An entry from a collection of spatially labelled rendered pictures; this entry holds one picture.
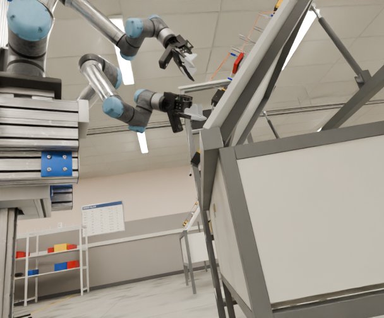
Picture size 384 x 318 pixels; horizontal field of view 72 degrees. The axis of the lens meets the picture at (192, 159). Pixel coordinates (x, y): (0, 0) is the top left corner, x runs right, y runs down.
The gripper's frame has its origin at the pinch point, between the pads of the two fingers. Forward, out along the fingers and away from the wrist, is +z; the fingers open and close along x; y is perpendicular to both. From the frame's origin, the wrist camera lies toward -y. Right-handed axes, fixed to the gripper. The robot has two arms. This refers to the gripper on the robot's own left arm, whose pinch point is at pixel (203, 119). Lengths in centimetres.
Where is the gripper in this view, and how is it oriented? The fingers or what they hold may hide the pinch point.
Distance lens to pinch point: 104.0
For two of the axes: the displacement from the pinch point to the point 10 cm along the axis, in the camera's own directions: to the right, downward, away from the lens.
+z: 8.1, 3.2, -5.0
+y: 1.5, -9.3, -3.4
